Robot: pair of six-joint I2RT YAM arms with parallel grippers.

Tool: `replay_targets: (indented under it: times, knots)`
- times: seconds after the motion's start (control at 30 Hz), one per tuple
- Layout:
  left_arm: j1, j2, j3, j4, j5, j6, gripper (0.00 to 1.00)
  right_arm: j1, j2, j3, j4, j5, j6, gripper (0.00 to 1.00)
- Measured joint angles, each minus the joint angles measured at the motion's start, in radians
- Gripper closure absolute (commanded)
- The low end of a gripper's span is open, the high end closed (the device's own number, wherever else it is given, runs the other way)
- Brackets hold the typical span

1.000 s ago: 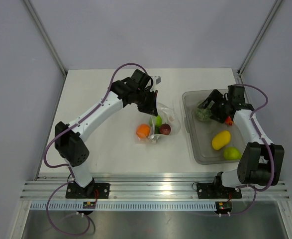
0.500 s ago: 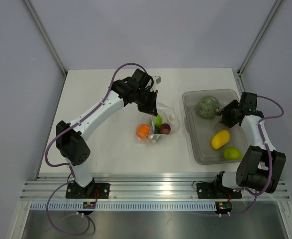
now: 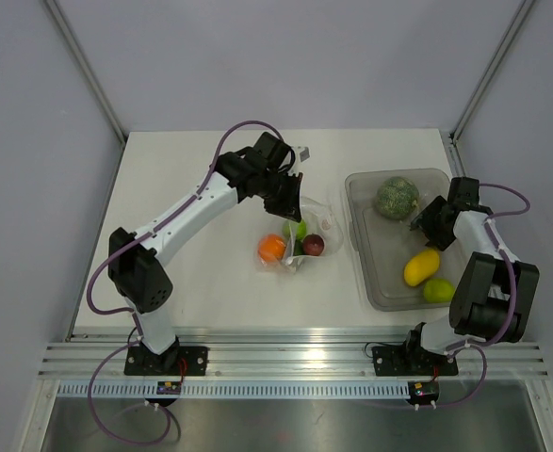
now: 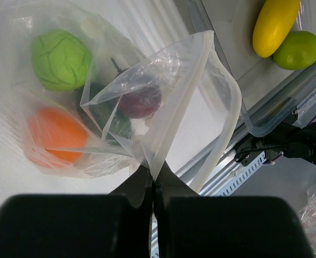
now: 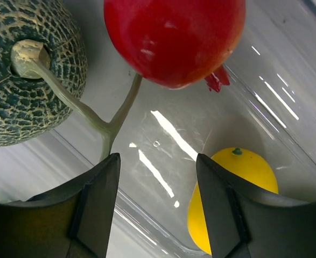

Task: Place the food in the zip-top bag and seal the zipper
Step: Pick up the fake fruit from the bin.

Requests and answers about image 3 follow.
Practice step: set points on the white slotted cable duct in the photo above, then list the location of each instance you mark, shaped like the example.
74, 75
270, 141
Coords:
377, 390

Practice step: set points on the clear zip top bag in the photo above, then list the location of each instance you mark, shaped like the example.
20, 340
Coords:
287, 246

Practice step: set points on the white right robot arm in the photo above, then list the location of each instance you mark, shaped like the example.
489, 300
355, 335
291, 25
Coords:
493, 298

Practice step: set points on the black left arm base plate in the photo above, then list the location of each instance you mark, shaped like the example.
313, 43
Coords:
190, 361

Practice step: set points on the clear plastic bin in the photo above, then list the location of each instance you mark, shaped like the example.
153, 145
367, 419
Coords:
384, 245

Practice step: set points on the dark red passion fruit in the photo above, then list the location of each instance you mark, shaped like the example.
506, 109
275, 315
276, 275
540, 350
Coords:
313, 245

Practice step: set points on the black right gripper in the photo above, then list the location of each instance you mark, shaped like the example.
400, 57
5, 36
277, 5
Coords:
425, 220

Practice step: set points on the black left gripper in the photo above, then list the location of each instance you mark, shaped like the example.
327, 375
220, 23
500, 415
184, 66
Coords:
289, 207

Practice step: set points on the green netted melon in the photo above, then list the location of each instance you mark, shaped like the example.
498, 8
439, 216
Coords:
396, 198

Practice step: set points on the dark green avocado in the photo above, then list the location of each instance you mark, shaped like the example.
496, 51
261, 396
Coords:
298, 248

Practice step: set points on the left small circuit board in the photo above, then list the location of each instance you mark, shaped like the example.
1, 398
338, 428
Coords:
169, 388

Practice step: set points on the right aluminium frame post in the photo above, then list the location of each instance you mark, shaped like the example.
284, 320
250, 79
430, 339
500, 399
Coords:
503, 49

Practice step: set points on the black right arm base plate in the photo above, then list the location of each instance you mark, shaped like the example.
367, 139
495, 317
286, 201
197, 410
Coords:
398, 361

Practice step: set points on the light green apple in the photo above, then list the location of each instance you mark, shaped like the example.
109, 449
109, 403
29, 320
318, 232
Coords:
298, 229
438, 291

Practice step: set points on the right small circuit board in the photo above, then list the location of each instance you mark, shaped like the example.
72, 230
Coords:
424, 392

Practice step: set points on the aluminium table edge rail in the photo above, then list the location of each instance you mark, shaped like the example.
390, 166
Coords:
298, 354

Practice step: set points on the left aluminium frame post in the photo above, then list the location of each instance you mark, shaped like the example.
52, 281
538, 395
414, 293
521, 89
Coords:
81, 61

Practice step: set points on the yellow fruit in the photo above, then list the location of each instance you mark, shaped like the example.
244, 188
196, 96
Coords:
421, 267

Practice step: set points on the small circuit board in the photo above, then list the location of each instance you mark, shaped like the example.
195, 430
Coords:
424, 392
169, 388

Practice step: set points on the aluminium frame post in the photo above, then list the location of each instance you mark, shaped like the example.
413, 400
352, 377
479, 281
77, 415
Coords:
503, 49
81, 61

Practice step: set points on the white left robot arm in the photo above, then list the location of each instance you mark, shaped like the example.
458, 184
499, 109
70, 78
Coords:
139, 259

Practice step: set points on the orange fruit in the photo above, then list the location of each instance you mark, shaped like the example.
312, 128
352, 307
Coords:
271, 248

